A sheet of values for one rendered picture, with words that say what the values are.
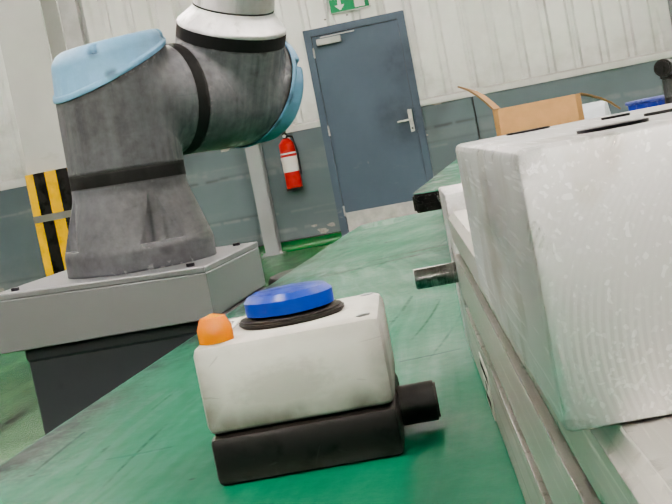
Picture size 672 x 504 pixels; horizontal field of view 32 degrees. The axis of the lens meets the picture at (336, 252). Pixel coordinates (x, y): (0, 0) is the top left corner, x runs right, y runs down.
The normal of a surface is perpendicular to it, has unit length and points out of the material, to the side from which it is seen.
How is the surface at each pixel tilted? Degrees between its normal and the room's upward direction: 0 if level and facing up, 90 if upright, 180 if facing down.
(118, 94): 91
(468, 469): 0
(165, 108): 99
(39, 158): 90
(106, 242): 72
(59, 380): 90
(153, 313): 90
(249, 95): 109
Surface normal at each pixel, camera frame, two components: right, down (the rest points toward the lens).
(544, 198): -0.05, 0.10
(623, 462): -0.83, -0.56
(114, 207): -0.14, -0.19
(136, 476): -0.19, -0.98
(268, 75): 0.79, 0.32
